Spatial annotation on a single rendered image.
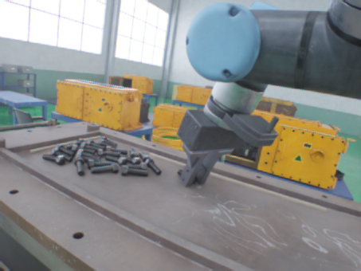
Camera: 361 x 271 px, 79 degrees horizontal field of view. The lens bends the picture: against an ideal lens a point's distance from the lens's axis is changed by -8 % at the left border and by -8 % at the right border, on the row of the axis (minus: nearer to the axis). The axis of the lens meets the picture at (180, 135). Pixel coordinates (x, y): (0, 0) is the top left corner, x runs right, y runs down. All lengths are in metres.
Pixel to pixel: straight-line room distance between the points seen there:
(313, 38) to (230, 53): 0.07
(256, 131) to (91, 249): 0.25
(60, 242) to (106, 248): 0.05
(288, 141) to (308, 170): 0.39
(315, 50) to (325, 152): 2.64
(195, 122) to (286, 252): 0.22
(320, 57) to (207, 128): 0.20
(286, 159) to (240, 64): 2.65
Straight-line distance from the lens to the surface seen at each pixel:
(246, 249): 0.35
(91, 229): 0.34
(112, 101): 3.69
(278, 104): 8.63
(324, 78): 0.23
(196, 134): 0.36
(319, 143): 2.82
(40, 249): 0.37
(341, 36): 0.21
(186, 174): 0.46
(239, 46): 0.22
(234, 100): 0.36
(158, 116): 6.95
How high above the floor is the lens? 1.57
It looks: 14 degrees down
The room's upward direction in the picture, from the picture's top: 9 degrees clockwise
